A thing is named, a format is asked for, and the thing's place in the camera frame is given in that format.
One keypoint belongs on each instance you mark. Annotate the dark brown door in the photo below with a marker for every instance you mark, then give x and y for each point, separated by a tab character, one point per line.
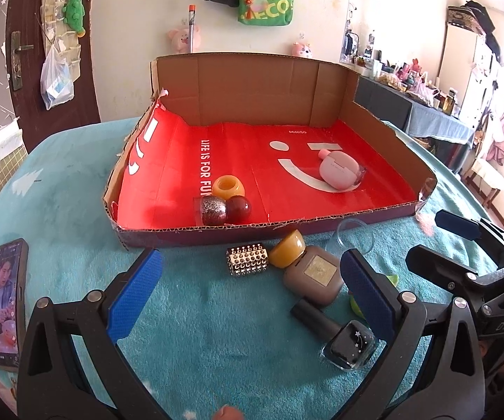
29	100

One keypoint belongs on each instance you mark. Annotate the clear hanging plastic bag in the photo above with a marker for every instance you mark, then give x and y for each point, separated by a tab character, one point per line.
57	83

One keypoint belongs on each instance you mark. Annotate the pink nail polish bottle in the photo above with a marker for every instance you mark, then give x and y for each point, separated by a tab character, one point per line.
323	154

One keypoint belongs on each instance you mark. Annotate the smartphone in dark case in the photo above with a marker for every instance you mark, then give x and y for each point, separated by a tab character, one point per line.
7	306

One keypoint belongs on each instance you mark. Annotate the pink pig plush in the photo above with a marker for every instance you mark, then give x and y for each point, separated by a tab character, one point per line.
180	39

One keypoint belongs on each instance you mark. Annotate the person's left hand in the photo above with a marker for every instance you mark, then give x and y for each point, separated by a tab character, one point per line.
229	413

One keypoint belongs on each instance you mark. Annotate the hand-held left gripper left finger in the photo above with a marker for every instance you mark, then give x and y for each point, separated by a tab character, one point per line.
136	293

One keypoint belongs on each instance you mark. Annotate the table with dark blue cloth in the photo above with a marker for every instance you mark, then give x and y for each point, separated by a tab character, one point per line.
431	122

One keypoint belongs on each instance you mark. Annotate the clutter of small table items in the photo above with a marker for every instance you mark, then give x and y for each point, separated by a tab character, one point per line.
409	74

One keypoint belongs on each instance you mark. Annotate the glitter bottle red ball cap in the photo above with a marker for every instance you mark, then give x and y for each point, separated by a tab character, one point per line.
212	211

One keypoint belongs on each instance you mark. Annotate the clear glass cup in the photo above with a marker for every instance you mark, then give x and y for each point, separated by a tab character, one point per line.
357	234

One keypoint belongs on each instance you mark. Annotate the red-lined cardboard box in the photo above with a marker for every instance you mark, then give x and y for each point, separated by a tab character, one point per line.
252	170

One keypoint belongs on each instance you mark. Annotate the black starry nail polish bottle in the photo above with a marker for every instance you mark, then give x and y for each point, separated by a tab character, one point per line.
348	341

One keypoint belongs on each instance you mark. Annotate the gold studded cylinder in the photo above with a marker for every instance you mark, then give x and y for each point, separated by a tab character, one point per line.
247	260

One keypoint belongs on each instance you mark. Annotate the clear plastic wrap piece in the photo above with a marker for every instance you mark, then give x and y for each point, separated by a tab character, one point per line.
425	210

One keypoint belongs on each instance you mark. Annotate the beige hanging pocket organizer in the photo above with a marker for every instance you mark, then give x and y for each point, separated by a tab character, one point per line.
59	30

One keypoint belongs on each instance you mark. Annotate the white cabinet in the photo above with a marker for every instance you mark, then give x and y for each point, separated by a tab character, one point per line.
457	65

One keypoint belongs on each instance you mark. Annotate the green hooded capybara toy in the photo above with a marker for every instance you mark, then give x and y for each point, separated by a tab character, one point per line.
358	307

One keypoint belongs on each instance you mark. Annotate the small pink plush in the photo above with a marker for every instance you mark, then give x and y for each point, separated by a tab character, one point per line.
302	50

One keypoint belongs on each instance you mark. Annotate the taupe perfume bottle amber cap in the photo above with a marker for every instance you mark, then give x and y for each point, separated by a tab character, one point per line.
313	275

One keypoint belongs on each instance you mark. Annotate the dark patterned suitcase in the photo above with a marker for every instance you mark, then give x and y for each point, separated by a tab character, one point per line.
466	15

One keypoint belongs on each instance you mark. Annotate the green plush toy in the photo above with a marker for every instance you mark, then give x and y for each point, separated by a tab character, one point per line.
75	13

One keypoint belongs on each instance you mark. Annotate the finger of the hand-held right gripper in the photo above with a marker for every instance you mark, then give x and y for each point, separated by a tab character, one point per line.
440	264
457	224

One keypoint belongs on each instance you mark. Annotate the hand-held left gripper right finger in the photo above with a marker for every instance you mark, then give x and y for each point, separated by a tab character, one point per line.
365	297

